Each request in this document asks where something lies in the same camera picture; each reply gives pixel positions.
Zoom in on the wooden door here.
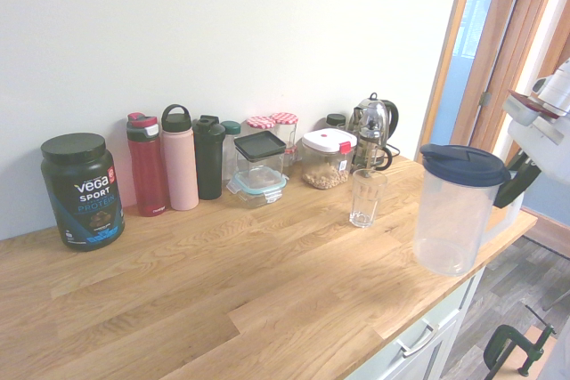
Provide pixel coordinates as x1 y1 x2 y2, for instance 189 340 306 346
449 0 570 150

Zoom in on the glass French press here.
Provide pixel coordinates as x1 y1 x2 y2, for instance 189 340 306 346
350 101 393 173

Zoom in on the glass container with teal lid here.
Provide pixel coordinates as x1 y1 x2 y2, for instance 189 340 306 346
225 168 289 209

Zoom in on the pale green drawer cabinet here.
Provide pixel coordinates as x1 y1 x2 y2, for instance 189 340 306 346
351 263 486 380

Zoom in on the green screw clamp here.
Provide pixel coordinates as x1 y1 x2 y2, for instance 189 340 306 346
483 303 558 379

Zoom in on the clear drinking glass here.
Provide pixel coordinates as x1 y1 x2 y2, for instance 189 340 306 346
348 168 388 230

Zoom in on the dark Vega protein powder tub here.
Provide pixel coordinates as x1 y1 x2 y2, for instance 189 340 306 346
39 133 126 253

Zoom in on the clear bottle with green lid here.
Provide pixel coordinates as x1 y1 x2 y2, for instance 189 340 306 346
220 120 242 182

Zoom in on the black shaker bottle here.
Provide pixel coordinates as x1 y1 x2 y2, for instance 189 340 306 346
192 115 226 201

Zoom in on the square container with black lid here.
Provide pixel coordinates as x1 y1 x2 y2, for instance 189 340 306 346
233 131 288 177

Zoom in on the silver drawer handle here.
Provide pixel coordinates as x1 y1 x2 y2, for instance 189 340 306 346
395 317 440 358

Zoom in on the pink bottle with black lid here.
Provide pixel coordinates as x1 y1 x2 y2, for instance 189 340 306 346
160 103 200 212

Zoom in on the wooden door frame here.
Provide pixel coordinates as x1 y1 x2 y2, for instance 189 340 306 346
416 0 482 161

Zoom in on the steel electric kettle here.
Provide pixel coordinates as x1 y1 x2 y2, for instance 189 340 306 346
355 93 401 155

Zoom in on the red water bottle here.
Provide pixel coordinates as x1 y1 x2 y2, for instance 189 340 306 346
126 111 170 218

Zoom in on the nut container with white lid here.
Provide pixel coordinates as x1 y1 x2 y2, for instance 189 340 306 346
301 128 357 190

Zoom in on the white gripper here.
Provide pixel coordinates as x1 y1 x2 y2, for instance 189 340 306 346
493 115 570 209

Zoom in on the jar with red checked lid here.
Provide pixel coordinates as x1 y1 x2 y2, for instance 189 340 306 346
270 111 299 167
246 116 275 137

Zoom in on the clear pitcher with blue lid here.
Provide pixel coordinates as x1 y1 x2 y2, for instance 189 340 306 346
411 142 522 277

